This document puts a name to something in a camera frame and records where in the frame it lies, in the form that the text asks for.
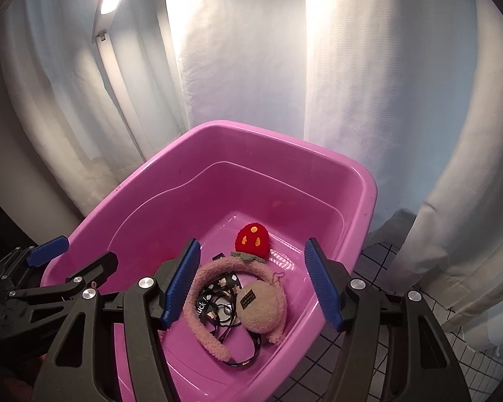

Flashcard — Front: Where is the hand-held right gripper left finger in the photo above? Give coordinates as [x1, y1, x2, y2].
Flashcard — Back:
[34, 238, 202, 402]

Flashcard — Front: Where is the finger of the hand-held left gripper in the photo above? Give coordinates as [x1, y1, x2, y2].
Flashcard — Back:
[0, 237, 70, 287]
[6, 251, 119, 302]

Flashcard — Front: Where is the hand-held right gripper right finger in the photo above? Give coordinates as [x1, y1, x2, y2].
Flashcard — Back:
[304, 238, 472, 402]

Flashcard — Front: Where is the black printed lanyard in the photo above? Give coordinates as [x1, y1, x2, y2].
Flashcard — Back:
[195, 252, 263, 366]

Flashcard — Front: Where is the pink strawberry plush headband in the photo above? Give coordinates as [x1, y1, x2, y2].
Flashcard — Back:
[183, 223, 286, 361]

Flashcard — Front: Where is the beige fluffy plush pouch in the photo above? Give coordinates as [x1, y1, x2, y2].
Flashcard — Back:
[239, 271, 286, 336]

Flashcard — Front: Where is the pink plastic tub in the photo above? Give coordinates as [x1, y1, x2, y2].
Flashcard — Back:
[41, 121, 378, 402]

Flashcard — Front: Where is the white black checked tablecloth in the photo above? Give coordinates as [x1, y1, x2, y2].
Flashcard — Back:
[274, 239, 503, 402]

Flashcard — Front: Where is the white curtain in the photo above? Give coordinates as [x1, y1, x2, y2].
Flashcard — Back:
[0, 0, 503, 344]

